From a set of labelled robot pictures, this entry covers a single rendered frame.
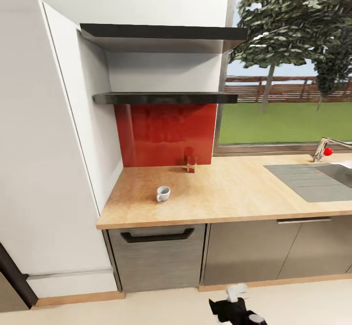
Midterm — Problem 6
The coffee cup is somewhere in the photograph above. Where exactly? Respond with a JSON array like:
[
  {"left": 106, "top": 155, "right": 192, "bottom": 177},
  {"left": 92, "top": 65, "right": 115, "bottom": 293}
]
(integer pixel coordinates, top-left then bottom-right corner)
[{"left": 157, "top": 186, "right": 170, "bottom": 201}]

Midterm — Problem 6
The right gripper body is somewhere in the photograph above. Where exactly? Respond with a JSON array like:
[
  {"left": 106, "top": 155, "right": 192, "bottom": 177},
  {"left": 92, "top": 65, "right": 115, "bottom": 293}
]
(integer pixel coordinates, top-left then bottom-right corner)
[{"left": 216, "top": 298, "right": 246, "bottom": 325}]

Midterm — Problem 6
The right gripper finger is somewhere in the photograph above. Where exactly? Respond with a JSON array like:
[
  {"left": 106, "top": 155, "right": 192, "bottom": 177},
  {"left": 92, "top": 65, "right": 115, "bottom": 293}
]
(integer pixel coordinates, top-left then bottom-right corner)
[{"left": 209, "top": 299, "right": 218, "bottom": 315}]

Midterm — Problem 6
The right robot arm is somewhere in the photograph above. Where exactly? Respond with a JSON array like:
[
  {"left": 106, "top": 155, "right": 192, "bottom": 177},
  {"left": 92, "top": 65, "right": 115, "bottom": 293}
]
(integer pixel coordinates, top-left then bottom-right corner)
[{"left": 209, "top": 283, "right": 266, "bottom": 325}]

